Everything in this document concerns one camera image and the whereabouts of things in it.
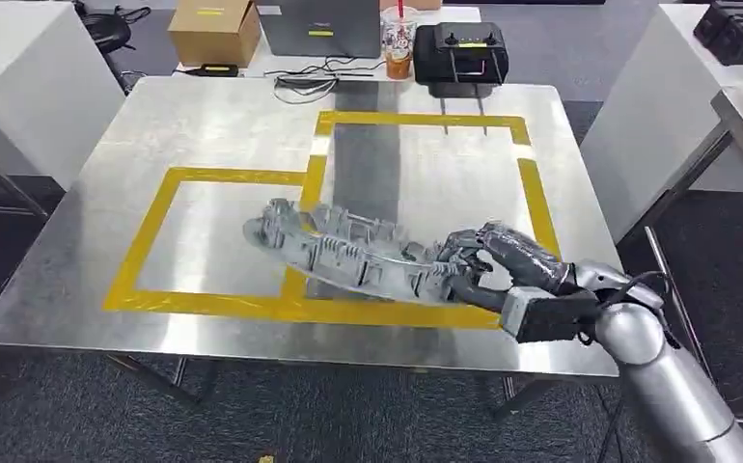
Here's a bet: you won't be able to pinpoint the long pale car trim part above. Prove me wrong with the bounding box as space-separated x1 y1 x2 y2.
242 197 509 308

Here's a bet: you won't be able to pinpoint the small black device yellow label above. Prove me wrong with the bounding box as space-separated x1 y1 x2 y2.
185 62 240 79

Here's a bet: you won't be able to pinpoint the brown cardboard box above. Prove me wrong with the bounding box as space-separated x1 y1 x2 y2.
167 0 263 69

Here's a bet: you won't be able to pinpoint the black equipment cases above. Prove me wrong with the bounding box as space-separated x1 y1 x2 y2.
692 0 743 68

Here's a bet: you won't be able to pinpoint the black cable bundle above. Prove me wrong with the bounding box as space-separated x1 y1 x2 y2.
272 55 376 105

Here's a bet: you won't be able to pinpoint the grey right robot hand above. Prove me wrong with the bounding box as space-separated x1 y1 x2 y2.
438 221 578 315

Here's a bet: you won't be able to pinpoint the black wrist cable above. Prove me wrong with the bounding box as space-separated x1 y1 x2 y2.
579 270 683 350

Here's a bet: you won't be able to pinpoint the clear drink cup red straw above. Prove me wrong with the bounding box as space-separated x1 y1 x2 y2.
380 0 422 82

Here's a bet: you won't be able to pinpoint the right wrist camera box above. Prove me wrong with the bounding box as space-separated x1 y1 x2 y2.
500 286 603 345

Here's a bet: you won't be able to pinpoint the grey laptop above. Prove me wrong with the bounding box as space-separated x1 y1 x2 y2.
259 0 383 60

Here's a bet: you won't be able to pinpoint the black remote controller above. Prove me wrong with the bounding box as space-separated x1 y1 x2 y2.
412 21 511 88

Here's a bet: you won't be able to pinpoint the yellow tape marking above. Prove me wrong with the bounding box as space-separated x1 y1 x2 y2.
101 110 564 332

